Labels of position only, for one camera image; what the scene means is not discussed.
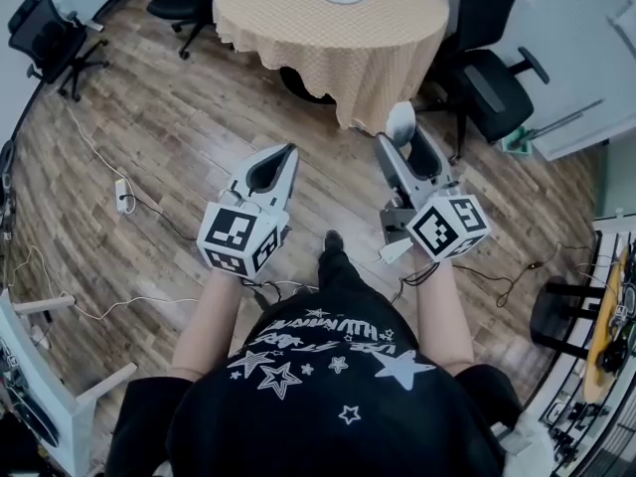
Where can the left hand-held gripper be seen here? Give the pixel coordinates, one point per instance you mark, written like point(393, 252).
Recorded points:
point(226, 234)

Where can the white cabinet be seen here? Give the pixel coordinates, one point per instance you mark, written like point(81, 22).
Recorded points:
point(571, 57)

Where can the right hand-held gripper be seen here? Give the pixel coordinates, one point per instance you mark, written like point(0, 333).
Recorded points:
point(447, 226)

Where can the white power adapter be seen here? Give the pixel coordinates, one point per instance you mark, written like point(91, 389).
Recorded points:
point(396, 252)

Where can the black stool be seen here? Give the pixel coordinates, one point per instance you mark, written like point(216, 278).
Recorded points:
point(561, 316)

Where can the white desk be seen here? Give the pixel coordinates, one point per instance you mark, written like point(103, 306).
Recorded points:
point(45, 380)

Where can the white power strip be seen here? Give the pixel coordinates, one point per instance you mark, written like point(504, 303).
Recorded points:
point(124, 196)

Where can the yellow board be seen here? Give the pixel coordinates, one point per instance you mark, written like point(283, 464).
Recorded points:
point(606, 326)

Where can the black mesh office chair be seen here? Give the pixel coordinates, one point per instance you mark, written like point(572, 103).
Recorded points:
point(489, 62)

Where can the person's left forearm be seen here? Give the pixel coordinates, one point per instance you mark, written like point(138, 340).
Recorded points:
point(211, 321)

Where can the person's right forearm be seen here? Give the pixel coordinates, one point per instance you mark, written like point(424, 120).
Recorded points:
point(444, 316)

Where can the black office chair with armrests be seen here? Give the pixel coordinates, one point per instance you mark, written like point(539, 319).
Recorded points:
point(47, 43)

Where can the green box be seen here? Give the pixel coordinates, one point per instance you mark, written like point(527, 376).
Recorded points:
point(517, 143)

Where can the person's black trouser leg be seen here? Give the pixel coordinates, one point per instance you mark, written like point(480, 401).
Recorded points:
point(338, 276)

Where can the person's black shoe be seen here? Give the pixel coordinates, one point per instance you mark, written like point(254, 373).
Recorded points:
point(333, 240)

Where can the round table with beige tablecloth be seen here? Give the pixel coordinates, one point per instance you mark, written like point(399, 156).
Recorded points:
point(338, 43)

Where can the small grey white item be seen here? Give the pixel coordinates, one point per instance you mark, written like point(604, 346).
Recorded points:
point(401, 124)

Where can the black star print shirt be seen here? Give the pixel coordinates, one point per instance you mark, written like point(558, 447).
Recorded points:
point(318, 405)

